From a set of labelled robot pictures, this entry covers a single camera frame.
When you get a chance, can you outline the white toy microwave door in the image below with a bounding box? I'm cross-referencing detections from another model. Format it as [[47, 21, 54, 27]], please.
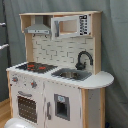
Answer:
[[51, 14, 91, 39]]

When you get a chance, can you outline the white toy oven door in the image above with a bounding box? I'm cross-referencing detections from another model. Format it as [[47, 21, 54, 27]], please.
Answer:
[[11, 86, 44, 128]]

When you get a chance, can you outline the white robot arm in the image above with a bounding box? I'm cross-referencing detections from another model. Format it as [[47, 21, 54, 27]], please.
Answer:
[[4, 118, 36, 128]]

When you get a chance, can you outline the wooden toy kitchen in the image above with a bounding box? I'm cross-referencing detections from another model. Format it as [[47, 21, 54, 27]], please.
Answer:
[[7, 11, 114, 128]]

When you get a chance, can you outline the grey toy sink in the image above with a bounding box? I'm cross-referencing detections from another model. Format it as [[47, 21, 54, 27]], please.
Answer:
[[52, 68, 92, 81]]

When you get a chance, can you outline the black toy faucet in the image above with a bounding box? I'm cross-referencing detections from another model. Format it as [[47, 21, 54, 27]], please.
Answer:
[[75, 51, 93, 70]]

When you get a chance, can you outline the black toy stovetop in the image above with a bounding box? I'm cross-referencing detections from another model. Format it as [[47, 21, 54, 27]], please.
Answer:
[[18, 62, 55, 74]]

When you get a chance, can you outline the right red stove knob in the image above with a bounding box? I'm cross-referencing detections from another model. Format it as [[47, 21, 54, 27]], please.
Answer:
[[31, 81, 37, 88]]

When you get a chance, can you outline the red stove knob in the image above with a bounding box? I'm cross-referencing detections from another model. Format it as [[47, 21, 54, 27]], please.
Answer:
[[31, 81, 37, 88], [12, 77, 18, 82]]

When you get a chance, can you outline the white cabinet door with dispenser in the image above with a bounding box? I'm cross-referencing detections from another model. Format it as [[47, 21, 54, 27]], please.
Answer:
[[46, 82, 82, 128]]

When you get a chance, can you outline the grey range hood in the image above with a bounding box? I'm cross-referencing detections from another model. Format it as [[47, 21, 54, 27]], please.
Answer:
[[24, 15, 51, 35]]

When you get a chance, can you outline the left red stove knob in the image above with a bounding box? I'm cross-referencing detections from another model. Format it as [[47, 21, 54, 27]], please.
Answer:
[[12, 77, 18, 82]]

